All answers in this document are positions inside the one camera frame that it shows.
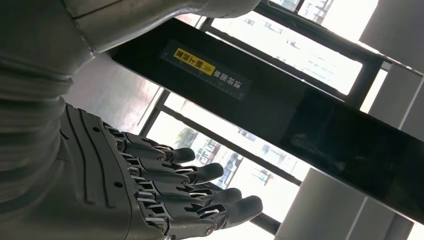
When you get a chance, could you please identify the dark window frame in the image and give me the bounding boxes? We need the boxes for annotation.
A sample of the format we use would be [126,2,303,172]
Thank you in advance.
[139,0,424,236]

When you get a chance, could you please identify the black inbound scanner machine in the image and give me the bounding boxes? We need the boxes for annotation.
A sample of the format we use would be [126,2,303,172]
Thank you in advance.
[109,18,424,226]

